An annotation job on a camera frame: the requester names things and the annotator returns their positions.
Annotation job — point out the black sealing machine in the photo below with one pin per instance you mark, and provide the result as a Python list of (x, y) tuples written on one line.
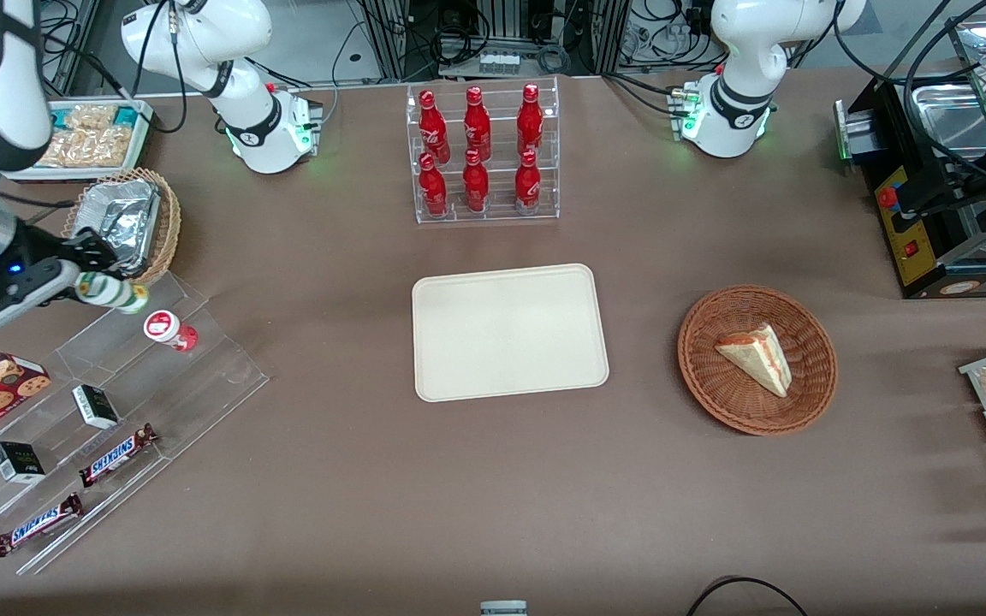
[(908, 257)]

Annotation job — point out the cream plastic tray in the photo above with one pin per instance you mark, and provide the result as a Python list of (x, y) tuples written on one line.
[(510, 334)]

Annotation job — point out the white snack bin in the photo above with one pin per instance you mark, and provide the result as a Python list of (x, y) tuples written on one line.
[(142, 141)]

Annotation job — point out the wrapped triangle sandwich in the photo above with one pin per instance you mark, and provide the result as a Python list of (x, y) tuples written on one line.
[(758, 358)]

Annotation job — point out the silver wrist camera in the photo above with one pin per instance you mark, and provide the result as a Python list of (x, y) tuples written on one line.
[(18, 298)]

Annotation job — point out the small black box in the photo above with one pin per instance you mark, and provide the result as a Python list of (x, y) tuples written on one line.
[(18, 463), (96, 407)]

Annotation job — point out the brown wicker basket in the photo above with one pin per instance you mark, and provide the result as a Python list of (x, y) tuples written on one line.
[(715, 376)]

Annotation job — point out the silver foil tray stack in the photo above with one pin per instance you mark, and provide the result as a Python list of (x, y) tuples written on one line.
[(129, 214)]

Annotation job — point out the clear bag of crackers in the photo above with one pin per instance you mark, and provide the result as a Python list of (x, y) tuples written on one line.
[(91, 147), (91, 116)]

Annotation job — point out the green gum bottle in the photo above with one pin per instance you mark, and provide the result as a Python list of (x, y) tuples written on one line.
[(116, 293)]

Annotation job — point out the clear acrylic stepped display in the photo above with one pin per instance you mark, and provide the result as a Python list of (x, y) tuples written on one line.
[(193, 385)]

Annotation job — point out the steel tray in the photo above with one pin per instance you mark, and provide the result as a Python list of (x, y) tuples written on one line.
[(947, 120)]

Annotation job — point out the light wicker basket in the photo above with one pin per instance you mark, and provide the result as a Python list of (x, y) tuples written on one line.
[(169, 227)]

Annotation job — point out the teal snack packet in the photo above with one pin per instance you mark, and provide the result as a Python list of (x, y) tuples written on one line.
[(126, 116)]

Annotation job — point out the red gum bottle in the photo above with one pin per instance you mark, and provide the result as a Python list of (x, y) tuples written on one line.
[(163, 327)]

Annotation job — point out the red cola bottle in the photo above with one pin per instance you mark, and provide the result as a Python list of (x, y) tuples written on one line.
[(433, 128), (433, 190), (476, 186), (477, 127), (530, 120), (527, 186)]

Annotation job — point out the clear acrylic bottle rack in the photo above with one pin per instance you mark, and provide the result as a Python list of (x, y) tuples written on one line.
[(501, 184)]

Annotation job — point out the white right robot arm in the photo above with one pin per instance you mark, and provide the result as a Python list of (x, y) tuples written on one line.
[(246, 128)]

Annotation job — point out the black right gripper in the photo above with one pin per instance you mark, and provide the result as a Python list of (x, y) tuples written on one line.
[(38, 249)]

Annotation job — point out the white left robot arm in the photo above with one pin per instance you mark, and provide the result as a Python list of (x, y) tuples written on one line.
[(741, 111)]

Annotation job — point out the white power strip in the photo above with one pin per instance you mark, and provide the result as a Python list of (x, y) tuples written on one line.
[(499, 64)]

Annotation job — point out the Snickers bar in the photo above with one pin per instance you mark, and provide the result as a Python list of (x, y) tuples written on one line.
[(116, 455), (38, 524)]

